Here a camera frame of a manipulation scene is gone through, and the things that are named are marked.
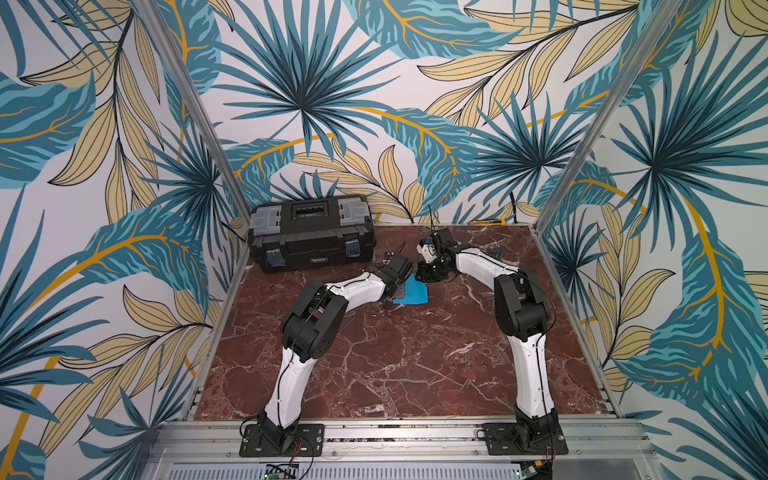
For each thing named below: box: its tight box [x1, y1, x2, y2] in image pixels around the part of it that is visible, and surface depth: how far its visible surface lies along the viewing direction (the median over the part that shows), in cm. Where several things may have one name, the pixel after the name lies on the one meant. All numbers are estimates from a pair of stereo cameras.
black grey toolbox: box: [247, 196, 377, 273], surface depth 99 cm
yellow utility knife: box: [473, 219, 507, 227], surface depth 124 cm
